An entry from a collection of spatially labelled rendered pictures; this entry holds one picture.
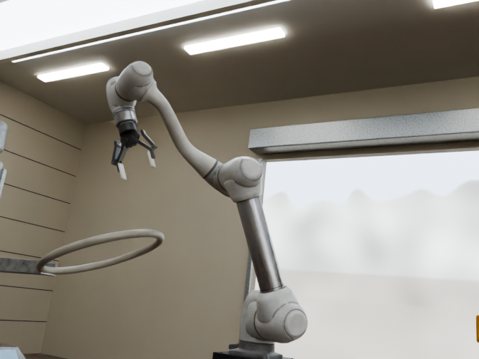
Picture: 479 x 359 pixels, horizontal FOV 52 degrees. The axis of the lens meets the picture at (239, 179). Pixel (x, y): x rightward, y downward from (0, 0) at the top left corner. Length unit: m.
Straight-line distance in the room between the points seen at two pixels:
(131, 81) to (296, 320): 1.10
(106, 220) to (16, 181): 1.51
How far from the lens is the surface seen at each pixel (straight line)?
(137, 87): 1.92
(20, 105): 8.55
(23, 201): 8.45
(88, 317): 8.29
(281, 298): 1.95
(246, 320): 2.14
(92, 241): 1.76
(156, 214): 7.69
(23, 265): 2.05
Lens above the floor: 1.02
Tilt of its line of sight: 15 degrees up
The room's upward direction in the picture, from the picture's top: 6 degrees clockwise
